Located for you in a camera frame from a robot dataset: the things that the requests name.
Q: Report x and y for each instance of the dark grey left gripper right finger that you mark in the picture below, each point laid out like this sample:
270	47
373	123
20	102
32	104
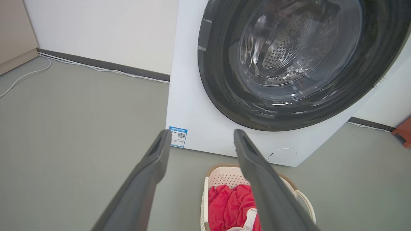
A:
273	199

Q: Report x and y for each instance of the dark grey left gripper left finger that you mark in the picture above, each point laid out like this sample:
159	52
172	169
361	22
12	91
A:
135	192

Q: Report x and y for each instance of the cream perforated laundry basket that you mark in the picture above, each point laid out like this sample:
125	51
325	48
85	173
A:
224	178

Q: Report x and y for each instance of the white garment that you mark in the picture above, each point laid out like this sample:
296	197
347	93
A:
250	219

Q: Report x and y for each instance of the red garment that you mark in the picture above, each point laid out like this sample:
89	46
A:
224	205

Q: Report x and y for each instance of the blue bordered energy label sticker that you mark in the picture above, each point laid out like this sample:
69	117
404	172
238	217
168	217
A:
179	138

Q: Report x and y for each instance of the white front-load washing machine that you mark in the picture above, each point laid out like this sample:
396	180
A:
192	106

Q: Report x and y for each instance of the round dark washing machine door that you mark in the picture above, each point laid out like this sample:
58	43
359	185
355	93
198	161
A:
221	80

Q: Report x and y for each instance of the red orange box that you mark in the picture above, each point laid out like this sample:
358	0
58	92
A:
403	131

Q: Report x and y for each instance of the beige cabinet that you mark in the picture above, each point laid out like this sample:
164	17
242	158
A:
16	35

